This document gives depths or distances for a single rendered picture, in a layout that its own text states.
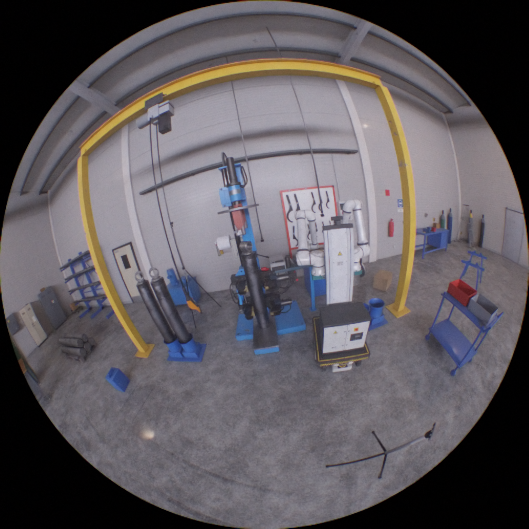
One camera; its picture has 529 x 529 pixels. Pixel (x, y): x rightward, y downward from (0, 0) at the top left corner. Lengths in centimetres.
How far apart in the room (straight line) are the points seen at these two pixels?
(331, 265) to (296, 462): 221
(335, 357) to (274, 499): 183
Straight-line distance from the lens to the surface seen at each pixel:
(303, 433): 212
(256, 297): 255
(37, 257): 1132
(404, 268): 315
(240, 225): 207
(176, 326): 273
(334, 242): 187
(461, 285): 302
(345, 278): 206
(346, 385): 236
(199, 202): 453
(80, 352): 523
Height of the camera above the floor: 208
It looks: 20 degrees down
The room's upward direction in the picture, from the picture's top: 11 degrees counter-clockwise
